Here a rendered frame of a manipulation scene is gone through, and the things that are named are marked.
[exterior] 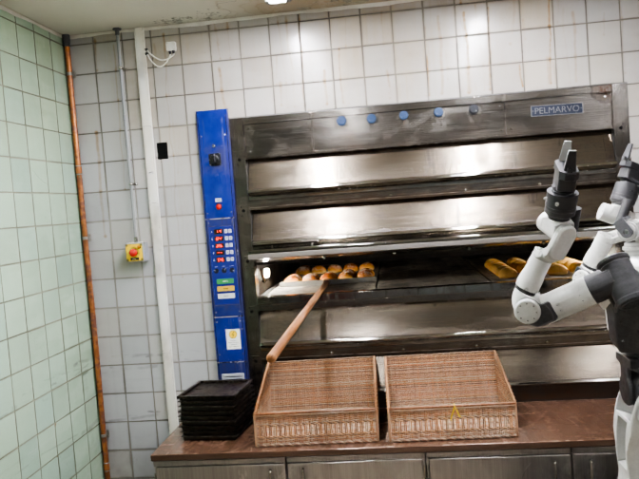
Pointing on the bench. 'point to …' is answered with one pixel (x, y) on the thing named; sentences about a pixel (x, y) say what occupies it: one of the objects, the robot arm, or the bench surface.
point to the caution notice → (233, 338)
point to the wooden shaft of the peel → (295, 325)
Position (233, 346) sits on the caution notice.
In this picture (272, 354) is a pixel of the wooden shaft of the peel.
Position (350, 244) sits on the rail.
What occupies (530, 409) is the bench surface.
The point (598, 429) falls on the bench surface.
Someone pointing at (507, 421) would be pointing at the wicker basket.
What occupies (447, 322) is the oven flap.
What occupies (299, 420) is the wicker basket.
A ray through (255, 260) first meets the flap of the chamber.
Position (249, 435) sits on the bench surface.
